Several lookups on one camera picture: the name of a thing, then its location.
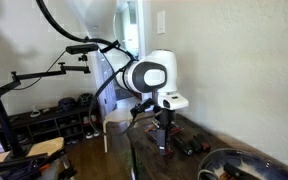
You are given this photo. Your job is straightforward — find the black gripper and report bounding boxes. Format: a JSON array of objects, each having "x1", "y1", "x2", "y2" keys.
[{"x1": 153, "y1": 106, "x2": 175, "y2": 156}]

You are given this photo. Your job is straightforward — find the maroon rectangular object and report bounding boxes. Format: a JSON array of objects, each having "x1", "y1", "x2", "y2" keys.
[{"x1": 195, "y1": 134, "x2": 211, "y2": 152}]

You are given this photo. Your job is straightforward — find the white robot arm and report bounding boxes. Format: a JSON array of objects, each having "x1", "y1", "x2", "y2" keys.
[{"x1": 116, "y1": 50, "x2": 189, "y2": 156}]

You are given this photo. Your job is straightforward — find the square blue-bordered tray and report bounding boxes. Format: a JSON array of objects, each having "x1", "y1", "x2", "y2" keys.
[{"x1": 143, "y1": 120, "x2": 185, "y2": 141}]

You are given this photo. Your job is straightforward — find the dark wooden console table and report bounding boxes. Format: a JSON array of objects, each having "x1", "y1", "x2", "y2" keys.
[{"x1": 127, "y1": 113, "x2": 288, "y2": 180}]

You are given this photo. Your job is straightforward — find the black flashlight with red button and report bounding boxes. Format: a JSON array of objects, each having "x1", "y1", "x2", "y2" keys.
[{"x1": 174, "y1": 137, "x2": 193, "y2": 156}]

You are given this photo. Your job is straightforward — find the black folding knife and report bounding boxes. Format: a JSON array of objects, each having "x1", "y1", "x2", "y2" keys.
[{"x1": 189, "y1": 139, "x2": 202, "y2": 153}]

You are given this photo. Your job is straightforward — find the white stool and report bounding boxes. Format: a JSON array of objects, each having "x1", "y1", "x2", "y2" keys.
[{"x1": 103, "y1": 108, "x2": 132, "y2": 152}]

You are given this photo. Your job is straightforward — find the blue ceramic oval bowl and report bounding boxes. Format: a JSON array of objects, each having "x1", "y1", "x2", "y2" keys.
[{"x1": 197, "y1": 148, "x2": 288, "y2": 180}]

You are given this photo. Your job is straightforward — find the dark shoe shelf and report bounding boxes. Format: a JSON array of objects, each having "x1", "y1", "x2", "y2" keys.
[{"x1": 9, "y1": 106, "x2": 93, "y2": 146}]

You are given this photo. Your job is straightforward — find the black helmet right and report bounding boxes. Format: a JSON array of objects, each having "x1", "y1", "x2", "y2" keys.
[{"x1": 78, "y1": 93, "x2": 93, "y2": 106}]

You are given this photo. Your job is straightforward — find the black helmet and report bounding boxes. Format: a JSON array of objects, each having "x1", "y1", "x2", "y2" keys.
[
  {"x1": 78, "y1": 93, "x2": 93, "y2": 106},
  {"x1": 57, "y1": 97, "x2": 77, "y2": 112}
]

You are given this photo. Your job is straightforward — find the black helmet left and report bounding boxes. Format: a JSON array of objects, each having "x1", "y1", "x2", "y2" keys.
[{"x1": 57, "y1": 97, "x2": 77, "y2": 112}]

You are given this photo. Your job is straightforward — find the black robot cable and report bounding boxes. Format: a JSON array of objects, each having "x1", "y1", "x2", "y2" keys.
[{"x1": 35, "y1": 0, "x2": 158, "y2": 138}]

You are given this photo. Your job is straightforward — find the white light switch plate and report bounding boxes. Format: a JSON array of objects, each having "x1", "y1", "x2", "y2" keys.
[{"x1": 157, "y1": 11, "x2": 166, "y2": 34}]

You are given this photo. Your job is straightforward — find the black camera on boom arm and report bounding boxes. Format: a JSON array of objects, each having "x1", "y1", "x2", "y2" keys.
[{"x1": 66, "y1": 44, "x2": 98, "y2": 55}]

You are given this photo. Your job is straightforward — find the black camera stand pole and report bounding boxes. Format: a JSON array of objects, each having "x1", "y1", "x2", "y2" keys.
[{"x1": 0, "y1": 61, "x2": 33, "y2": 159}]

